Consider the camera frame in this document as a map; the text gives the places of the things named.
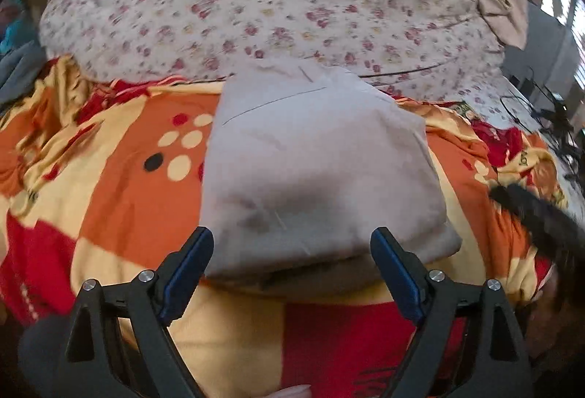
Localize beige zip-up jacket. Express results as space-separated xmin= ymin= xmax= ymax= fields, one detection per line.
xmin=200 ymin=58 xmax=462 ymax=295

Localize grey dark clothes pile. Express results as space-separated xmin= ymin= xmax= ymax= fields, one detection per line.
xmin=0 ymin=41 xmax=48 ymax=110

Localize person's right hand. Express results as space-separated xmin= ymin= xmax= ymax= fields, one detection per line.
xmin=525 ymin=266 xmax=584 ymax=368

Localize person's left hand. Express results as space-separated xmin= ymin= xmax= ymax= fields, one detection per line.
xmin=266 ymin=385 xmax=312 ymax=398

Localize black charger plugs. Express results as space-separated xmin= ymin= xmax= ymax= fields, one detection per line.
xmin=520 ymin=68 xmax=585 ymax=179

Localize orange yellow red blanket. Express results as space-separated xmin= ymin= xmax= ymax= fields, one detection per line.
xmin=1 ymin=59 xmax=567 ymax=397

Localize floral rose-print quilt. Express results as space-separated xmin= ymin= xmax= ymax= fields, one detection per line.
xmin=38 ymin=0 xmax=572 ymax=139

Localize black cable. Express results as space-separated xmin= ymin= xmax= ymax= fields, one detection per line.
xmin=499 ymin=93 xmax=550 ymax=134

